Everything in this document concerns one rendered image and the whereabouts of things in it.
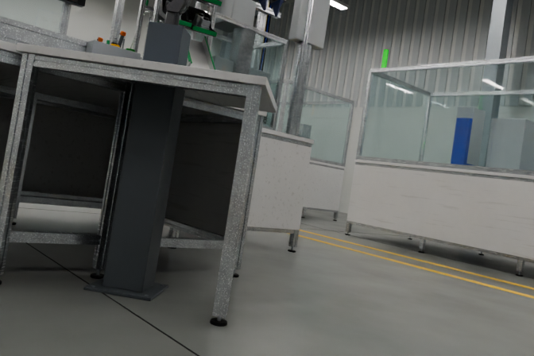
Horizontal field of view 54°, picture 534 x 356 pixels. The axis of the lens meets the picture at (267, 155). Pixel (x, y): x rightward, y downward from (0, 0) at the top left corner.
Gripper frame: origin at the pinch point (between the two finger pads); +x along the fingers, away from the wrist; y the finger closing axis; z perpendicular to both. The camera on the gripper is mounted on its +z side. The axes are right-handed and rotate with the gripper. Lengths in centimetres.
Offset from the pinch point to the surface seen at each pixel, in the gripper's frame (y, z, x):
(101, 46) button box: 42, 56, 9
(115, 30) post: -48, 153, -61
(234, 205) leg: 31, 7, 82
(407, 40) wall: -916, 223, -320
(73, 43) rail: 48, 65, 6
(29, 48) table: 72, 57, 18
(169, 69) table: 46, 16, 33
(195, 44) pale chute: -26, 65, -13
